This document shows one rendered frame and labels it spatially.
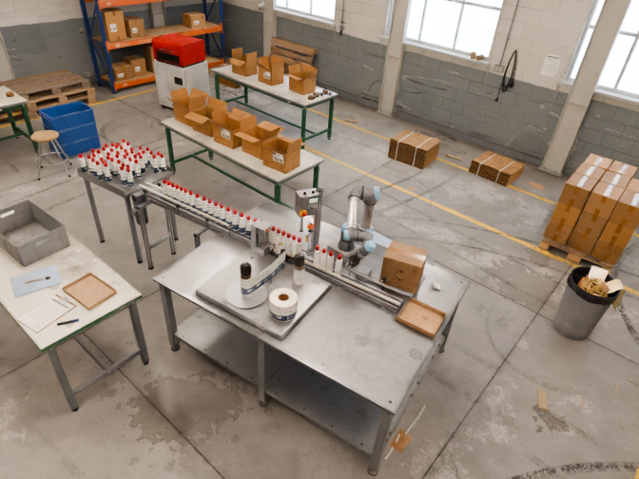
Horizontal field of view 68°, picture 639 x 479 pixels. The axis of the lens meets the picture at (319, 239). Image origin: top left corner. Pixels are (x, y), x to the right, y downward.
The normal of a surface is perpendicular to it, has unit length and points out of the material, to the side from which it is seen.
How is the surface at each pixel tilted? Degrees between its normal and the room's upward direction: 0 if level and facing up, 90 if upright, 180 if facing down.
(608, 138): 90
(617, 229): 89
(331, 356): 0
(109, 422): 0
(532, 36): 90
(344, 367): 0
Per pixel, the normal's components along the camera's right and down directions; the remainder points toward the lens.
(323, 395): 0.10, -0.79
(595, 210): -0.63, 0.44
